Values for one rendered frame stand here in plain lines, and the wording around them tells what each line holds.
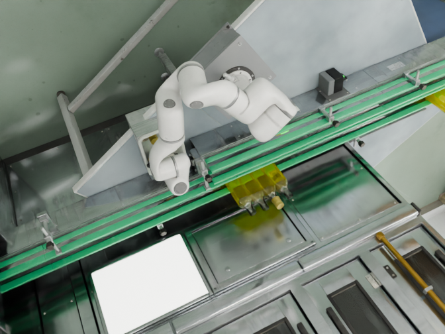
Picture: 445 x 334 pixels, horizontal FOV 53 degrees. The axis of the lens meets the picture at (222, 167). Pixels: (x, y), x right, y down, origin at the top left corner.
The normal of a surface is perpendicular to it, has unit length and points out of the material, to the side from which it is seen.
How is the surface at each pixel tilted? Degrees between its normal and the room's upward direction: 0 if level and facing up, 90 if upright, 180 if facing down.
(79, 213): 90
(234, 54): 4
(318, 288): 90
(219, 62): 4
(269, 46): 0
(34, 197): 90
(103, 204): 90
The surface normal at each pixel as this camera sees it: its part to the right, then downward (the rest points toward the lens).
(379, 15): 0.42, 0.64
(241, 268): -0.11, -0.67
